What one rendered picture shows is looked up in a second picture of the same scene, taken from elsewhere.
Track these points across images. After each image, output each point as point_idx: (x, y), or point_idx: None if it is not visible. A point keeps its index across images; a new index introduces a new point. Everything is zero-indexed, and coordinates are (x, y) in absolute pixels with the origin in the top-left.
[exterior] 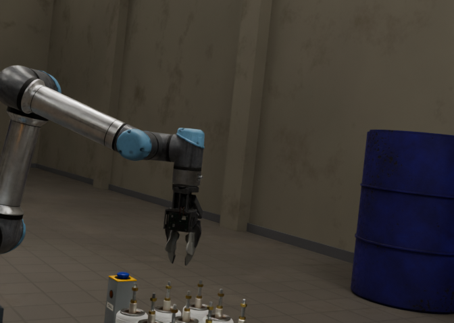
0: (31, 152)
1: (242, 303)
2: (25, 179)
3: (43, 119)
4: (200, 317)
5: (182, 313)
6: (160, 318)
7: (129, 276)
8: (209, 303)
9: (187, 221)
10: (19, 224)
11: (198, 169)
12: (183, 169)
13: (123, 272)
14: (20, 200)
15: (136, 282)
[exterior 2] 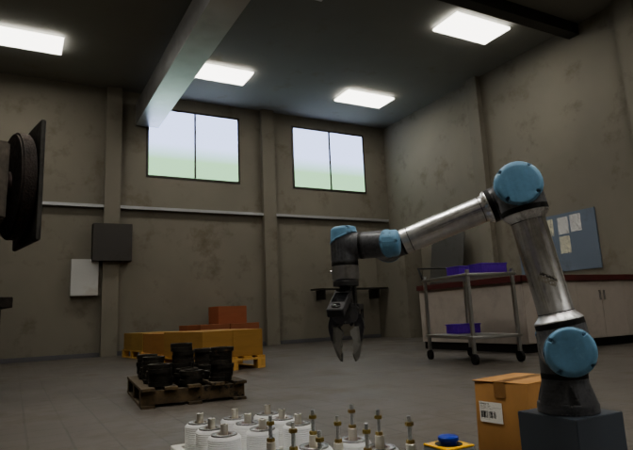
0: (519, 253)
1: (272, 421)
2: (528, 284)
3: (502, 218)
4: None
5: None
6: None
7: (442, 448)
8: (313, 410)
9: None
10: (538, 337)
11: (333, 265)
12: (348, 265)
13: (448, 436)
14: (536, 309)
15: (424, 446)
